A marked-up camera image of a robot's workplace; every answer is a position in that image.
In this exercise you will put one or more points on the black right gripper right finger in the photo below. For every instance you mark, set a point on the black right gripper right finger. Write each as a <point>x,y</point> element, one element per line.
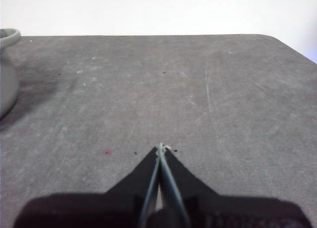
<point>235,213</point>

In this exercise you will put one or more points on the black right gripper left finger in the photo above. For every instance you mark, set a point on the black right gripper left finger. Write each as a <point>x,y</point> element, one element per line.
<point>99,210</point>

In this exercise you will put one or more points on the pale green electric pot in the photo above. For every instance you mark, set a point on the pale green electric pot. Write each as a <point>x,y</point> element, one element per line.
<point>6,84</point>

